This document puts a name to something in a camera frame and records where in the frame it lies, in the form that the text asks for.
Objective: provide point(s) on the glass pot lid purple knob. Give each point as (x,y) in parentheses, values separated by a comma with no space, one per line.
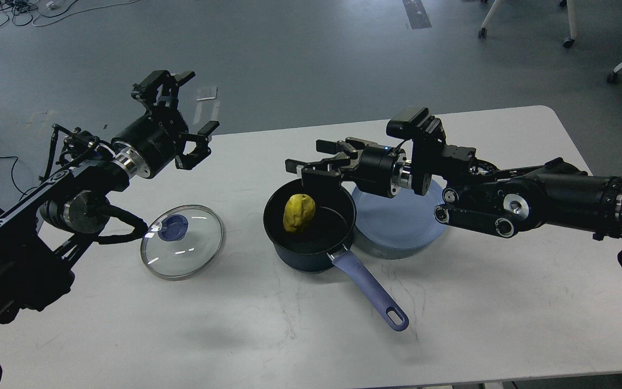
(181,241)

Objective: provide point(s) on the blue round plate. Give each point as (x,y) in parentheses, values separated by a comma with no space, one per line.
(395,228)

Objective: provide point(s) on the white chair legs with casters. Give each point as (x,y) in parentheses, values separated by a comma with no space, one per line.
(534,22)

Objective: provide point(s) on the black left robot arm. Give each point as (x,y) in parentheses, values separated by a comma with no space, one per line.
(44,235)

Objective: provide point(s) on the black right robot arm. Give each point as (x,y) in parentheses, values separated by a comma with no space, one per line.
(478,196)

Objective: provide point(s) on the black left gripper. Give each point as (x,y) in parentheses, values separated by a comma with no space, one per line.
(161,134)

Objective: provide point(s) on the dark blue saucepan purple handle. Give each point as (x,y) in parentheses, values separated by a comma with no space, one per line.
(327,243)

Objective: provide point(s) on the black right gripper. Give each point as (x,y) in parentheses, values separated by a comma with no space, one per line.
(377,170)

